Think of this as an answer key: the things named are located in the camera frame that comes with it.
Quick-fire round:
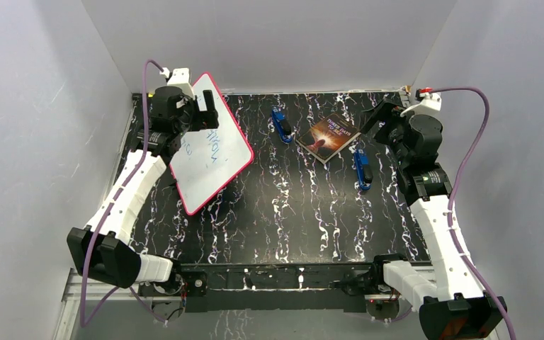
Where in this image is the whiteboard with pink frame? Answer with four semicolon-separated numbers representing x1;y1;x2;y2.
170;72;254;215

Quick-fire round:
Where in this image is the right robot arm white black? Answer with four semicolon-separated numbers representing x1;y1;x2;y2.
361;100;506;339

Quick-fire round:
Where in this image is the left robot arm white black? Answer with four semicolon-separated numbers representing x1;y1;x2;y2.
67;86;219;295

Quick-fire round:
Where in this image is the paperback book orange cover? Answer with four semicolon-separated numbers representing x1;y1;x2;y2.
296;113;360;164

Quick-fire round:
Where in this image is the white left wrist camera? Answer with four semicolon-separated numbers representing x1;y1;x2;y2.
159;67;195;99

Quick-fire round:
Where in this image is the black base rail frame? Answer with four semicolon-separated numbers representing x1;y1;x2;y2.
139;263;400;318

